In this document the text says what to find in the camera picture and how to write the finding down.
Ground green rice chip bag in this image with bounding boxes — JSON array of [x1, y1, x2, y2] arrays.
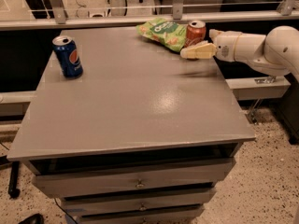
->
[[136, 18, 186, 52]]

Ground red coke can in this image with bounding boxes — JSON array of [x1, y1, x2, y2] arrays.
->
[[185, 21, 206, 48]]

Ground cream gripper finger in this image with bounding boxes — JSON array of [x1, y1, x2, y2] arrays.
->
[[209, 29, 221, 39], [180, 43, 217, 60]]

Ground blue pepsi can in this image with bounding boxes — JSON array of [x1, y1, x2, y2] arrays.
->
[[52, 35, 83, 78]]

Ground top grey drawer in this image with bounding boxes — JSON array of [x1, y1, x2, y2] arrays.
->
[[33, 158, 235, 198]]

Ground bottom grey drawer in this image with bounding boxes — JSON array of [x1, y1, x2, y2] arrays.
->
[[78, 205, 203, 224]]

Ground black floor cable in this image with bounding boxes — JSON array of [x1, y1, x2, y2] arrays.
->
[[53, 197, 78, 224]]

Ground grey drawer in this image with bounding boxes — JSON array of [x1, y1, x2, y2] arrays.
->
[[62, 188, 216, 217], [78, 205, 203, 224], [33, 158, 235, 198]]

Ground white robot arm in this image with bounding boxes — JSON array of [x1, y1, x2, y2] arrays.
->
[[180, 26, 299, 80]]

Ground black stand leg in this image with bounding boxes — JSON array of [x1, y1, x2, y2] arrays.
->
[[7, 161, 20, 199]]

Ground middle grey drawer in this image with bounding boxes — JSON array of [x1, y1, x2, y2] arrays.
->
[[62, 188, 216, 217]]

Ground metal railing frame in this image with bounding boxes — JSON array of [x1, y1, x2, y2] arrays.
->
[[0, 0, 299, 31]]

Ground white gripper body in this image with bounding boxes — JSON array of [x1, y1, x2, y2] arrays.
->
[[212, 31, 242, 62]]

